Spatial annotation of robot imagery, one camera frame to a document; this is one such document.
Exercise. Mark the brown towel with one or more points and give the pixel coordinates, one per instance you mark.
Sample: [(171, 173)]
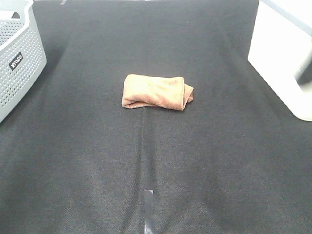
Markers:
[(145, 91)]

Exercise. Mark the white storage bin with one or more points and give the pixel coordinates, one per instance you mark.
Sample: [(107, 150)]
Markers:
[(281, 51)]

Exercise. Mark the grey tape strip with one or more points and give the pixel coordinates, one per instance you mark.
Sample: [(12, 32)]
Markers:
[(149, 226)]

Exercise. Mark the grey perforated laundry basket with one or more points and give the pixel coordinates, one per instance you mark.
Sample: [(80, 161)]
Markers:
[(22, 56)]

